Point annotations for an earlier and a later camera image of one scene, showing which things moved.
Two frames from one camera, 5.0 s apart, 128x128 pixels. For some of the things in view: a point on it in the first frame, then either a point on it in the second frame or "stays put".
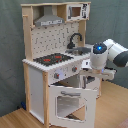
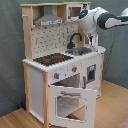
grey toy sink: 79,50 stays put
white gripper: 106,73 → 94,42
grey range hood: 48,18 stays put
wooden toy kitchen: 56,93 stays put
